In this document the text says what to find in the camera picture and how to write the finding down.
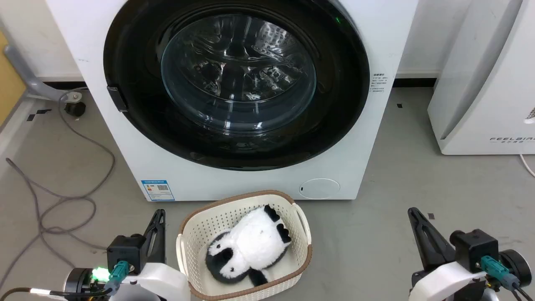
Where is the black caster wheel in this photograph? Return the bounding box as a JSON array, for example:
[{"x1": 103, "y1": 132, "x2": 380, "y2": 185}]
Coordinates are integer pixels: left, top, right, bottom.
[{"x1": 64, "y1": 102, "x2": 87, "y2": 117}]

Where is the thin white cable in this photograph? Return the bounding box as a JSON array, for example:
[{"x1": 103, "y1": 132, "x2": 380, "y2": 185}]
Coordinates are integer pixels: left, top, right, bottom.
[{"x1": 519, "y1": 154, "x2": 535, "y2": 178}]

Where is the cream perforated laundry basket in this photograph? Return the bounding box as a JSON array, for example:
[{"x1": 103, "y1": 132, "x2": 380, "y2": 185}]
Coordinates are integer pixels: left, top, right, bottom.
[{"x1": 176, "y1": 190, "x2": 313, "y2": 301}]

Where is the white front-load washing machine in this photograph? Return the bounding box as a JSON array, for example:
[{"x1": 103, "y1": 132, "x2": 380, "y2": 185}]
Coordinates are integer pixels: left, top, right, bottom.
[{"x1": 45, "y1": 0, "x2": 419, "y2": 202}]

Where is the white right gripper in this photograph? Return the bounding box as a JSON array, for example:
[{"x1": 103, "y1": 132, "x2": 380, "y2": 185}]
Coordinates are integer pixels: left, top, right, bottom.
[{"x1": 408, "y1": 207, "x2": 489, "y2": 301}]

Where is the grey floor cable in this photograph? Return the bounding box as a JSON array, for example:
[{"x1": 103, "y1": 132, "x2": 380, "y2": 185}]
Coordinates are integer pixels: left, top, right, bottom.
[{"x1": 0, "y1": 89, "x2": 116, "y2": 290}]

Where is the yellow wooden panel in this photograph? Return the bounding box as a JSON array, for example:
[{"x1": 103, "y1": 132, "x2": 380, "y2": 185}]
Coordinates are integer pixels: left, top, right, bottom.
[{"x1": 0, "y1": 31, "x2": 27, "y2": 127}]

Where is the round white filter cover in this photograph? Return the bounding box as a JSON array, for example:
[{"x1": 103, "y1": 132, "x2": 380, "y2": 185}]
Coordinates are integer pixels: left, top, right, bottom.
[{"x1": 299, "y1": 178, "x2": 341, "y2": 199}]

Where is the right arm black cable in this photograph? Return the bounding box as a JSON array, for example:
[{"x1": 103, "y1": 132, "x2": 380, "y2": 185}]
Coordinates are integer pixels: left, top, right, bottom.
[{"x1": 480, "y1": 255, "x2": 535, "y2": 301}]

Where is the black and white panda plush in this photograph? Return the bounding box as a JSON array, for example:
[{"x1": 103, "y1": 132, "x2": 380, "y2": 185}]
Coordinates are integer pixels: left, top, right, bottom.
[{"x1": 205, "y1": 204, "x2": 293, "y2": 287}]

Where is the blue energy label sticker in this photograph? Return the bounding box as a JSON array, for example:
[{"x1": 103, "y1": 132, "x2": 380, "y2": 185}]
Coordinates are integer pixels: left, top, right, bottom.
[{"x1": 140, "y1": 180, "x2": 176, "y2": 202}]

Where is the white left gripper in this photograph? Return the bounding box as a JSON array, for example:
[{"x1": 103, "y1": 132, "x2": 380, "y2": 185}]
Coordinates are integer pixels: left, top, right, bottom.
[{"x1": 112, "y1": 209, "x2": 191, "y2": 301}]

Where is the grey metal furniture leg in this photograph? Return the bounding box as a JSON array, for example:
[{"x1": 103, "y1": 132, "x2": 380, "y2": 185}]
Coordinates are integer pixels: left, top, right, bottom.
[{"x1": 3, "y1": 44, "x2": 83, "y2": 102}]

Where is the black door handle latch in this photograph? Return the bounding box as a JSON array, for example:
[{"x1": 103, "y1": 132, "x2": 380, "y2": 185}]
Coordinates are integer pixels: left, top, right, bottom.
[{"x1": 107, "y1": 85, "x2": 128, "y2": 113}]

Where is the white air purifier appliance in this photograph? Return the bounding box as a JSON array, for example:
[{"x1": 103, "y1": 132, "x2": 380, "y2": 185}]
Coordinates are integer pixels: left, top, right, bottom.
[{"x1": 427, "y1": 0, "x2": 535, "y2": 156}]

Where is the small printed text sticker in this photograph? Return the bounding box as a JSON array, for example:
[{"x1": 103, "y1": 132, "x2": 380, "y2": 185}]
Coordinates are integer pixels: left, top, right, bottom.
[{"x1": 370, "y1": 74, "x2": 389, "y2": 93}]

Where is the black round washer door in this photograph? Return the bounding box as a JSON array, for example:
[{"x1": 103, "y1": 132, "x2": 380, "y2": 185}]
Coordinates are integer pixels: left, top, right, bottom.
[{"x1": 103, "y1": 0, "x2": 371, "y2": 171}]

